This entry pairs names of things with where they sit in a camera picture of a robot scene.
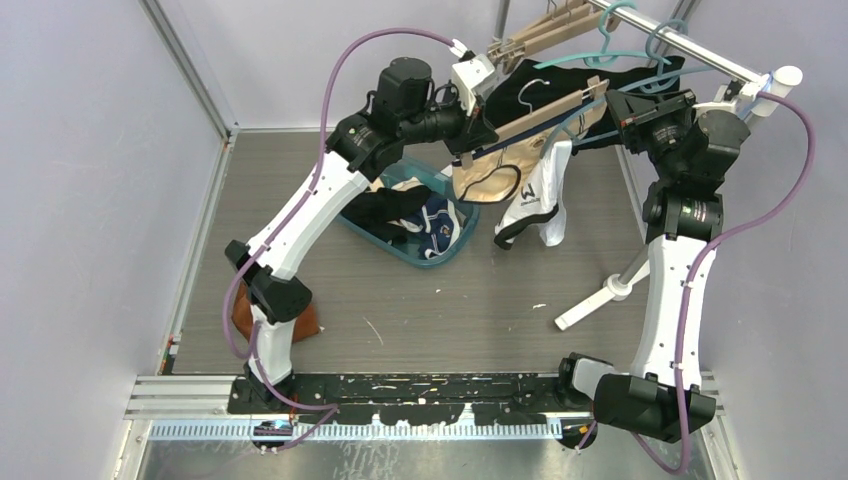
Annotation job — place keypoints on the beige underwear navy trim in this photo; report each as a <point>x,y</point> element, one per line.
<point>496,177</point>

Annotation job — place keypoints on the white black underwear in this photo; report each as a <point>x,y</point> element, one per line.
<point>540,201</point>

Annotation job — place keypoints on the wooden hangers at back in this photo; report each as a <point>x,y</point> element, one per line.
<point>564,21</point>

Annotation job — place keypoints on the white clothes rack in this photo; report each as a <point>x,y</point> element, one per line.
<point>729,66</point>

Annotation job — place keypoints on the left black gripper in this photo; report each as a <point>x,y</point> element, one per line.
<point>477,131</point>

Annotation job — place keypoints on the black underwear beige waistband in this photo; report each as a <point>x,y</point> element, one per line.
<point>379,212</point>

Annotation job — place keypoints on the brown towel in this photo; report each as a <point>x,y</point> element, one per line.
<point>306,325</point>

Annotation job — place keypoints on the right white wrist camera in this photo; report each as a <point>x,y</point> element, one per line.
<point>736,97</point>

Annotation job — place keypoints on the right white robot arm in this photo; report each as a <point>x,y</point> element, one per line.
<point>660,395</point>

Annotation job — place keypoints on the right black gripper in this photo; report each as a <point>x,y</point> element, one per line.
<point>637,113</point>

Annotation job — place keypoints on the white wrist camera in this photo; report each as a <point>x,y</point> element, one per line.
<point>475,79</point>
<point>736,97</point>

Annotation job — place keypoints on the teal plastic basket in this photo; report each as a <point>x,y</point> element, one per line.
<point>408,173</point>

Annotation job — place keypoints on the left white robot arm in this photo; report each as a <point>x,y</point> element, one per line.
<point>405,108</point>

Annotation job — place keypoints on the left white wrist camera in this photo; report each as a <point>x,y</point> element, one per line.
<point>475,79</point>

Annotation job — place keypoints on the teal plastic hanger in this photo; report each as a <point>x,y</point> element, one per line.
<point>604,56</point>

